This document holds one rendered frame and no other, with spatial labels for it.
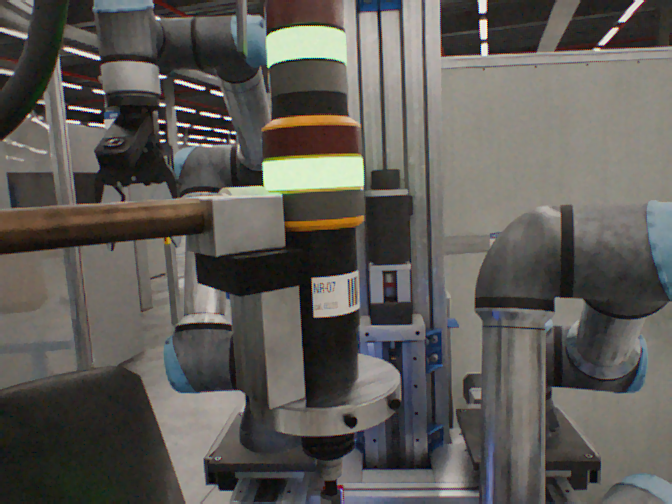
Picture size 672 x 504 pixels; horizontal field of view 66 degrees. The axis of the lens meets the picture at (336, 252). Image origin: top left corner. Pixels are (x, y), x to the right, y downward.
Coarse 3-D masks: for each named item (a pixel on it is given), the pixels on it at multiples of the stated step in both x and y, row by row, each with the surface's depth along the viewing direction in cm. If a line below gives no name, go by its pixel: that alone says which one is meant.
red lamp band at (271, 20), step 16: (272, 0) 21; (288, 0) 20; (304, 0) 20; (320, 0) 20; (336, 0) 21; (272, 16) 21; (288, 16) 20; (304, 16) 20; (320, 16) 21; (336, 16) 21
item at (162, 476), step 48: (48, 384) 31; (96, 384) 32; (0, 432) 27; (48, 432) 29; (96, 432) 30; (144, 432) 31; (0, 480) 26; (48, 480) 27; (96, 480) 28; (144, 480) 29
